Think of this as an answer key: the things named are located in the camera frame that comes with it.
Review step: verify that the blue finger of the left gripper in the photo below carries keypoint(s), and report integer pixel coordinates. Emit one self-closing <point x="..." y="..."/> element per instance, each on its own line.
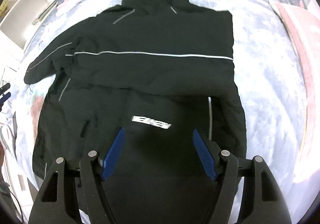
<point x="4" y="98"/>
<point x="5" y="87"/>

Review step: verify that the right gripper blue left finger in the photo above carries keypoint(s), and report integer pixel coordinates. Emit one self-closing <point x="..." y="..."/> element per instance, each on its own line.
<point x="111" y="153"/>

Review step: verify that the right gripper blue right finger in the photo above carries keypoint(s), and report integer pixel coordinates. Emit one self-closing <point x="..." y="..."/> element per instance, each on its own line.
<point x="205" y="156"/>

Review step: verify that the black hooded jacket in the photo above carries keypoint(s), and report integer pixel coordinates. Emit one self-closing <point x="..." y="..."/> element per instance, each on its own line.
<point x="159" y="69"/>

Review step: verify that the white shelf unit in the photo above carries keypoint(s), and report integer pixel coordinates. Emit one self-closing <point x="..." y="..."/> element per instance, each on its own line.
<point x="19" y="16"/>

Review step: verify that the grey pink floral bedspread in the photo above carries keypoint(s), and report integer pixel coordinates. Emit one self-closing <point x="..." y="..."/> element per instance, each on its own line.
<point x="268" y="75"/>

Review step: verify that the pink pillow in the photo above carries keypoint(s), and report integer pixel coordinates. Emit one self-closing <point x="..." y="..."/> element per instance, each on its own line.
<point x="303" y="29"/>

